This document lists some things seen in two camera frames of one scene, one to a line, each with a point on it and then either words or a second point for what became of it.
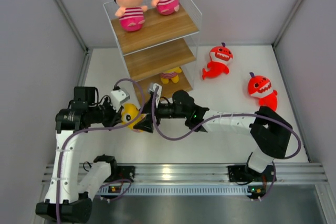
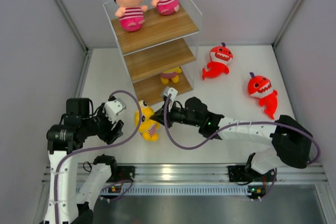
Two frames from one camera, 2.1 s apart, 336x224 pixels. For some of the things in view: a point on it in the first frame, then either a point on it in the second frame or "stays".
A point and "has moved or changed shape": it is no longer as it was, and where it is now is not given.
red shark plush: (260, 86) stays
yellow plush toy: (129, 111) has moved or changed shape
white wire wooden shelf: (164, 51) stays
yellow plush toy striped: (171, 74) stays
